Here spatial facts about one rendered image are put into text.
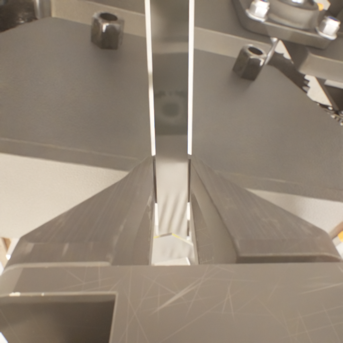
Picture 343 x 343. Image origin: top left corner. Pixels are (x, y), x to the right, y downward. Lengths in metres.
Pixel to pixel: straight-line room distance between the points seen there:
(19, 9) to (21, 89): 0.28
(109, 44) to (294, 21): 0.24
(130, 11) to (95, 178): 0.23
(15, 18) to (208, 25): 0.24
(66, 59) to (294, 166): 0.19
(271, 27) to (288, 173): 0.24
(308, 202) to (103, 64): 0.18
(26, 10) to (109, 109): 0.30
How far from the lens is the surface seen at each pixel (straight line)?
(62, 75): 0.24
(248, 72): 0.30
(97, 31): 0.28
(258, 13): 0.40
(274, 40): 0.47
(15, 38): 0.29
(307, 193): 0.20
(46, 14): 0.46
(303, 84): 0.50
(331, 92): 0.60
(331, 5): 0.62
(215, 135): 0.20
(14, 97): 0.21
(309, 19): 0.44
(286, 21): 0.43
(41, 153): 0.17
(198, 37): 0.37
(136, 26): 0.37
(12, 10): 0.48
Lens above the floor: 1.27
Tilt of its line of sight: 41 degrees down
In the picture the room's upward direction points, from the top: 179 degrees clockwise
